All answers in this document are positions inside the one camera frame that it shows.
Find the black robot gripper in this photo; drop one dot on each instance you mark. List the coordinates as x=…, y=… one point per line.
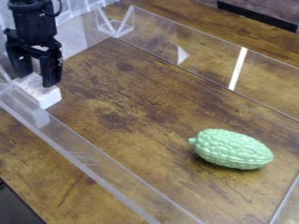
x=33, y=39

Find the white speckled rectangular block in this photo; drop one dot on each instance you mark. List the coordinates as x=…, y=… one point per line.
x=43, y=96

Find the green bumpy bitter gourd toy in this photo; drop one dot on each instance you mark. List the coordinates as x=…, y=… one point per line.
x=230, y=149

